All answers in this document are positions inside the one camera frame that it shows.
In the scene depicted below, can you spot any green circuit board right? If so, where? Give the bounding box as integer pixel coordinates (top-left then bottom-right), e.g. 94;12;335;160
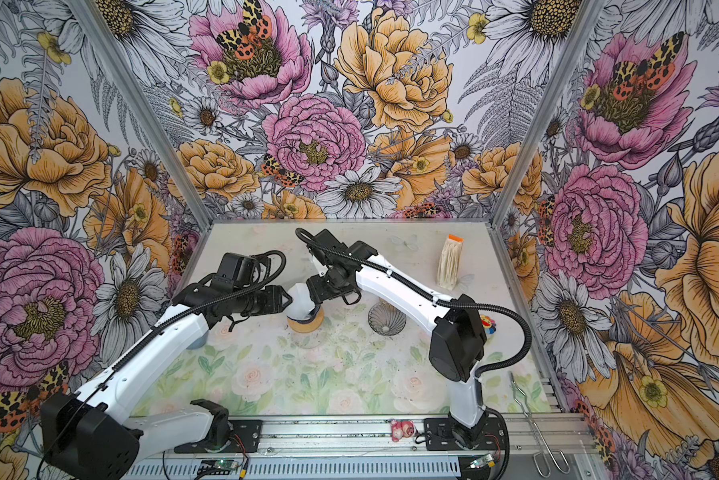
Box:
469;453;497;470

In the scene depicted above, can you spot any white paper coffee filter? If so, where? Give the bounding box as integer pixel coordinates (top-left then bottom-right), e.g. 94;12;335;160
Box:
284;283;320;324

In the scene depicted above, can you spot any colourful small toy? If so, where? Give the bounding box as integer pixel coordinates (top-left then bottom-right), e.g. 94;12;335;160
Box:
481;315;497;335

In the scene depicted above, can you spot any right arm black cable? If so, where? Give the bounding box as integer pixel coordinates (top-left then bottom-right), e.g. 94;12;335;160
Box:
294;227;533;379

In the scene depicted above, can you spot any wooden dripper ring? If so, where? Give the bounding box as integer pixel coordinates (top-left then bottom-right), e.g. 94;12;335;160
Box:
286;311;326;335

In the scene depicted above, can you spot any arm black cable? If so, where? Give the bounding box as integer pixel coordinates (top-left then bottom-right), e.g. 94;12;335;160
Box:
294;227;533;379
34;250;288;475

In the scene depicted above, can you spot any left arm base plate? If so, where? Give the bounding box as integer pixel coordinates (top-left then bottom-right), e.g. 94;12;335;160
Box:
173;419;263;454

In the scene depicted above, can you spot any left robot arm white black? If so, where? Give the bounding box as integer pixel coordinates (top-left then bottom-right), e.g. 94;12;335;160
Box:
40;250;292;479

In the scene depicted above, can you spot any grey blue oval pad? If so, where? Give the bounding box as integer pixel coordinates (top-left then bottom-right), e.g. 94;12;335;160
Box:
186;333;208;350

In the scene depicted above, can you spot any pink toy on rail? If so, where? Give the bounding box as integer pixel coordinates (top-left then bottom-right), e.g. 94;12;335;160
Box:
391;419;417;442

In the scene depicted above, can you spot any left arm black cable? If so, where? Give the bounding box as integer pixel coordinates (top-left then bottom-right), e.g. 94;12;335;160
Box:
34;250;288;475

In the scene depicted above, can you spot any aluminium front rail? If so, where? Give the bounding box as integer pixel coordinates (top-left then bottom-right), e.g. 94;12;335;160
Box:
120;414;609;479

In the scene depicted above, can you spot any grey glass dripper cone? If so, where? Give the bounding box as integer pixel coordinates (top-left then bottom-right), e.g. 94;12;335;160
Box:
367;301;407;337

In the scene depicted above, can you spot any coffee filter pack orange top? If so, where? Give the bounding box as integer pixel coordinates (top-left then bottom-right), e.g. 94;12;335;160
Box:
437;235;463;290

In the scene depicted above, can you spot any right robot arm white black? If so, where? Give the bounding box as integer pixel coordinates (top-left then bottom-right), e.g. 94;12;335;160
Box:
286;228;489;449

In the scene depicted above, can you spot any green circuit board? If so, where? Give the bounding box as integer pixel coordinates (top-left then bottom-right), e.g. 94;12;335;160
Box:
197;458;246;476
469;453;497;470

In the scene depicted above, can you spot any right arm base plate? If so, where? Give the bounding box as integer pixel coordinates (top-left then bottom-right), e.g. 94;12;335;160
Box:
423;417;507;451

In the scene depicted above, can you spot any green circuit board left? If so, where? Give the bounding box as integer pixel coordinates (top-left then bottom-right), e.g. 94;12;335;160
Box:
197;458;246;476

